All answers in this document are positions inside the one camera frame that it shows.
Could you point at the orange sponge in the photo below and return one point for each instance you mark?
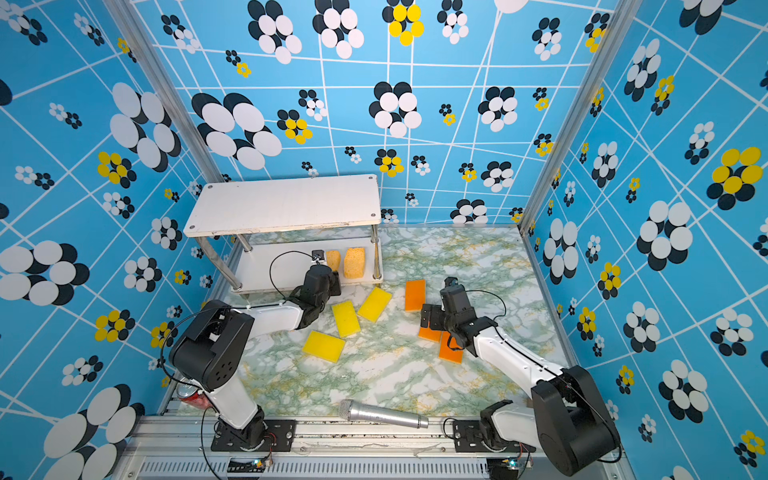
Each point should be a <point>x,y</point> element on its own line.
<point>415,295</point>
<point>449,350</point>
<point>429,334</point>

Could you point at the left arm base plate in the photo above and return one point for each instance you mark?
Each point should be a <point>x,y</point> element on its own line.
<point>276,435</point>

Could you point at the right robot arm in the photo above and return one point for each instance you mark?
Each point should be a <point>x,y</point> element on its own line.
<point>567,420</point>

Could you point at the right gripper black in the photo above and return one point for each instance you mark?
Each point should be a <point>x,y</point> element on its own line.
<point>437,311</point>

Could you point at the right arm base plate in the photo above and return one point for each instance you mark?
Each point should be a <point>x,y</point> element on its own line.
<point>471,436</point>

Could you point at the orange sponge back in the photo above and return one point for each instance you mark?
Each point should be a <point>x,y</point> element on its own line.
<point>415,295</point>

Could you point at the aluminium front rail frame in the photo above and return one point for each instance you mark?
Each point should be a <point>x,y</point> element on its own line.
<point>177,447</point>

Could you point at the silver microphone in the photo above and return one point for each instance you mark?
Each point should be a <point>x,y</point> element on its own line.
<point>352,410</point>

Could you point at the circuit board right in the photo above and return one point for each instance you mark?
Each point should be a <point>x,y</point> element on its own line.
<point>497,467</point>

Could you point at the orange sponge middle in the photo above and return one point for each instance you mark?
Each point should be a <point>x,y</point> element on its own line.
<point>429,334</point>

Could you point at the yellow sponge back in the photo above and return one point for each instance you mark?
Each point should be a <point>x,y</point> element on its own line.
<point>374,305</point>

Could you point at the yellow sponge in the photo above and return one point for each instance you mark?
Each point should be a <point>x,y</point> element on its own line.
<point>346,319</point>
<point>374,305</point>
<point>323,346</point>

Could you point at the tan porous sponge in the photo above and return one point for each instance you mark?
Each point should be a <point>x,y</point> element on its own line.
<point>354,263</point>
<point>333,259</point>

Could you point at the white two-tier shelf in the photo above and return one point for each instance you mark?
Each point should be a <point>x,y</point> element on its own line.
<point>227,215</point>

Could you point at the green circuit board left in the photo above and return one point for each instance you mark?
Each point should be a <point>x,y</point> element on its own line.
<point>245,466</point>

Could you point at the red soda can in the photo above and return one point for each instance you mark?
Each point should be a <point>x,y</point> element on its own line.
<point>187,393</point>

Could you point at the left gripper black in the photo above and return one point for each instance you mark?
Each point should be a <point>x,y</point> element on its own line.
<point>334,283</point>

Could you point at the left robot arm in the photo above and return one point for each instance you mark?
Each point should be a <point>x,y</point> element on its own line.
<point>210,350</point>

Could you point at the orange sponge front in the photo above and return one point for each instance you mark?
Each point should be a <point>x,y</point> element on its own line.
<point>449,350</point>

